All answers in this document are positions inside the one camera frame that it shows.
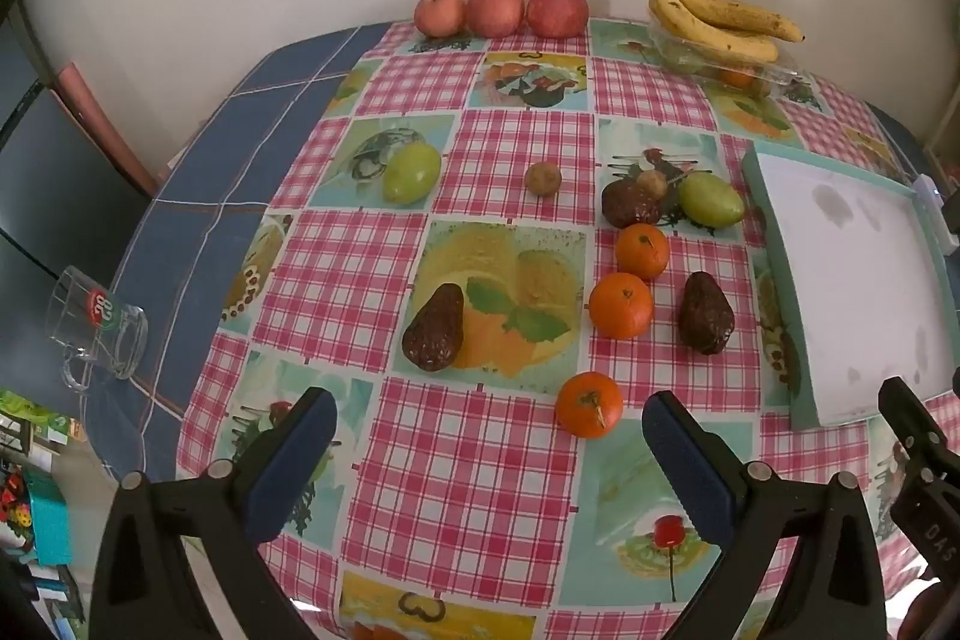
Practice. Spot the green mango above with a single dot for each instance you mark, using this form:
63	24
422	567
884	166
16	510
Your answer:
710	199
411	173

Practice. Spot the dark grey panel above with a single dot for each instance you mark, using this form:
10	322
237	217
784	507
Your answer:
67	175

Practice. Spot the checkered fruit-print tablecloth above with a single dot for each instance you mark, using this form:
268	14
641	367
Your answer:
480	475

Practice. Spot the pear-shaped dark avocado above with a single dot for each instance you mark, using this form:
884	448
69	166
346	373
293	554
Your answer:
705	314
433	329

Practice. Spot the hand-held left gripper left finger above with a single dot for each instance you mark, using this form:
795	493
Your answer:
296	460

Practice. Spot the teal toy box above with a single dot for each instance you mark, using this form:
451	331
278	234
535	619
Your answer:
52	527

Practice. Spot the red apple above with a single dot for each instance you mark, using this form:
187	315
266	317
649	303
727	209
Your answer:
495	9
440	12
556	10

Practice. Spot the teal-rimmed white tray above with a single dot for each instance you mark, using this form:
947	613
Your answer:
847	280

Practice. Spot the clear glass mug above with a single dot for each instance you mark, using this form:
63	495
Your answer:
112	325

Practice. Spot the white power strip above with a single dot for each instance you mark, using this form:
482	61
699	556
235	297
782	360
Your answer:
934	201

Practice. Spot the orange mandarin in container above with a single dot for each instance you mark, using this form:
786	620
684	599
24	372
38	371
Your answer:
737	78

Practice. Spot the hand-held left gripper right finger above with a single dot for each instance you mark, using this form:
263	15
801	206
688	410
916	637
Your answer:
686	467

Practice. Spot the orange mandarin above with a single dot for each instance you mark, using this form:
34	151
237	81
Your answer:
642	250
589	404
620	305
737	78

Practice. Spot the small brown fruit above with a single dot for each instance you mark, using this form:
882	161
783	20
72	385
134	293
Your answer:
651	183
543	177

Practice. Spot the round dark avocado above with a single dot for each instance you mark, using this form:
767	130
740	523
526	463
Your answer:
628	206

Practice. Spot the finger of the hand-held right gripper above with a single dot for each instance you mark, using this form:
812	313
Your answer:
907	415

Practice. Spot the clear plastic container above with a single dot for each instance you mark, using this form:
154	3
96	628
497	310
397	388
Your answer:
780	74

